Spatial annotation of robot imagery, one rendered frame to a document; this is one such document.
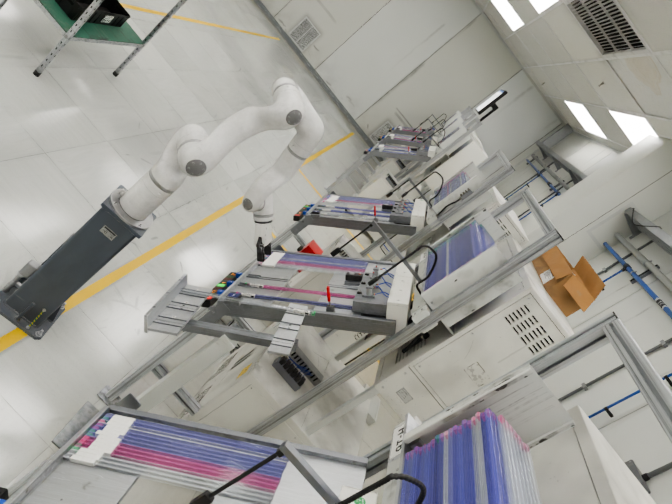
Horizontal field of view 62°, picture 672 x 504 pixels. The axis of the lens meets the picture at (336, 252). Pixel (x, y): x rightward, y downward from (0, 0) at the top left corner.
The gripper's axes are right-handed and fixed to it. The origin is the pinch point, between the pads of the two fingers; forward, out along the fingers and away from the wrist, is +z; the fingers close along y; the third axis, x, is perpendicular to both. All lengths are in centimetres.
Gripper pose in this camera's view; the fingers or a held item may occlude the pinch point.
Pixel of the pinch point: (264, 255)
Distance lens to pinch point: 237.1
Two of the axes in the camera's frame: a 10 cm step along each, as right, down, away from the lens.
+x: 9.8, 0.7, -1.8
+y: -1.9, 2.9, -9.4
